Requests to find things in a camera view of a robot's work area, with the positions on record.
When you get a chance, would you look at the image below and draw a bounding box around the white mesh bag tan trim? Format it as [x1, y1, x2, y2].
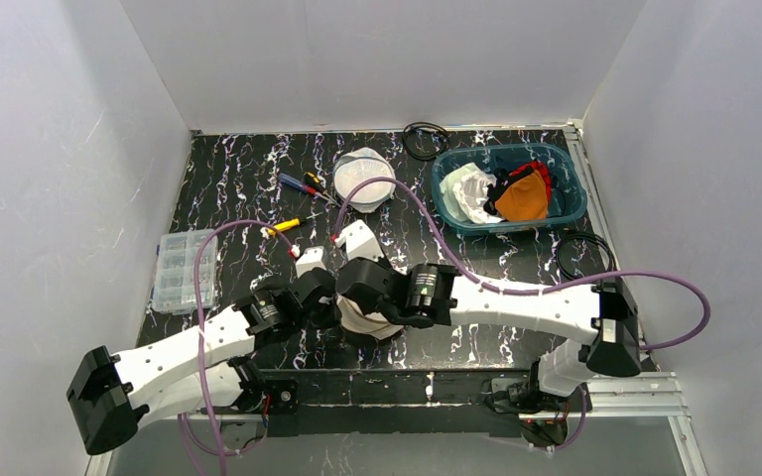
[336, 296, 404, 340]

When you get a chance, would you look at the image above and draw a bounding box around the white mesh bag blue trim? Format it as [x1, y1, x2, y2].
[332, 147, 395, 214]

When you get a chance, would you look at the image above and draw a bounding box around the white bra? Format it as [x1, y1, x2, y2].
[440, 163, 503, 224]

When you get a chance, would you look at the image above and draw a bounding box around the orange bra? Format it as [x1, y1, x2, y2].
[494, 173, 550, 222]

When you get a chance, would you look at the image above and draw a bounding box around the red garment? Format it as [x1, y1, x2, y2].
[509, 160, 553, 199]

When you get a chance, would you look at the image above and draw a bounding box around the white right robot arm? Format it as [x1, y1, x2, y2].
[335, 258, 641, 415]

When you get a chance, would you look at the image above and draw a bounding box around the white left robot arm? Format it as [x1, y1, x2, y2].
[65, 268, 335, 455]

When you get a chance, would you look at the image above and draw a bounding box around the clear plastic screw box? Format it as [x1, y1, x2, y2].
[151, 229, 219, 315]

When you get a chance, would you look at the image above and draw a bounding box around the teal plastic bin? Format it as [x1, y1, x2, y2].
[432, 143, 587, 235]

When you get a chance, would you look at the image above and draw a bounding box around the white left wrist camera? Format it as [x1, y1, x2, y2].
[295, 246, 327, 277]

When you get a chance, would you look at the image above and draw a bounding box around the yellow handled screwdriver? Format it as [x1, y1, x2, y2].
[261, 211, 321, 238]

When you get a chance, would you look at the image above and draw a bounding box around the black orange handled screwdriver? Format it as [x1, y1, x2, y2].
[303, 172, 338, 205]

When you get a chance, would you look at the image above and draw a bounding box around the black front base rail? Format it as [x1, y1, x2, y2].
[164, 367, 592, 439]

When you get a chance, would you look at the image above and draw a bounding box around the blue handled screwdriver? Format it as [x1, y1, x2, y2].
[278, 173, 340, 207]

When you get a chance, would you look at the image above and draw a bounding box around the black cable coil back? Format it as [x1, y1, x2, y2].
[401, 121, 451, 163]

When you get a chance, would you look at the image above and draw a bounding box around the black cable coil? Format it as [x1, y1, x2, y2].
[401, 121, 451, 163]
[555, 231, 617, 284]

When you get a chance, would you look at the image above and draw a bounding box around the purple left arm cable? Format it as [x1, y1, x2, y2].
[177, 219, 300, 476]

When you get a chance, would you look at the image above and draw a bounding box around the black cable coil right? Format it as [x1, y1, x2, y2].
[555, 231, 617, 284]

